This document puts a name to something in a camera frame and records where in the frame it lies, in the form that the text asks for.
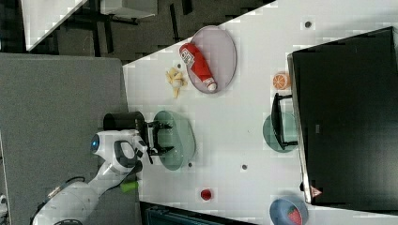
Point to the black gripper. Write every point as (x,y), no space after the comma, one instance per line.
(151,132)

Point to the green oval strainer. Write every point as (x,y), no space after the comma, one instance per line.
(180,136)

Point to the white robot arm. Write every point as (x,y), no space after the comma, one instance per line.
(121,150)

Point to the green cylinder object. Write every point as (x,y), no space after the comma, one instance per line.
(129,186)

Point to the peeled yellow banana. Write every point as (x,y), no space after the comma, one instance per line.
(176,80)

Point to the small red round object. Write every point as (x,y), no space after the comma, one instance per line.
(206,194)

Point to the red ketchup bottle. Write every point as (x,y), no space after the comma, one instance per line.
(196,62)

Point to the pink oval plate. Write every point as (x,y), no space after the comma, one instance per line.
(219,50)

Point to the light green round plate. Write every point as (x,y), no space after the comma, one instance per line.
(289,133)

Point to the orange slice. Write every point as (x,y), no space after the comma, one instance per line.
(281,80)

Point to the blue bowl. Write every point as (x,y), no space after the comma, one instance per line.
(279,209)

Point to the red strawberry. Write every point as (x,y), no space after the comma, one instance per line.
(295,216)

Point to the black toaster oven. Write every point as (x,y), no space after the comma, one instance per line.
(345,100)

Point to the black cylinder post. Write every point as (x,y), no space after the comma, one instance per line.
(123,120)

